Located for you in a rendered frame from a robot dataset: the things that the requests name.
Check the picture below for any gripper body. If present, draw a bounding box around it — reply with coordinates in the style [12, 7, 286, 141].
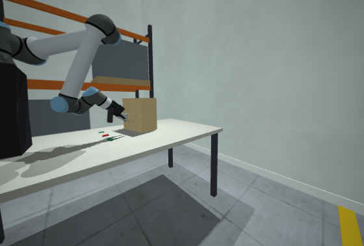
[106, 100, 125, 116]

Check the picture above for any brown wooden drawer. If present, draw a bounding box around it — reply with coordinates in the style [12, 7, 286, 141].
[123, 100, 131, 109]
[131, 99, 141, 109]
[123, 109, 132, 120]
[124, 120, 132, 130]
[133, 120, 142, 132]
[132, 110, 142, 121]

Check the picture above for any tan chest of drawers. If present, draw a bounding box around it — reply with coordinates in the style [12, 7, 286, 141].
[122, 98, 157, 133]

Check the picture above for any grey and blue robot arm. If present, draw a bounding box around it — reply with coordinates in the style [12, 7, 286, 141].
[0, 14, 122, 116]

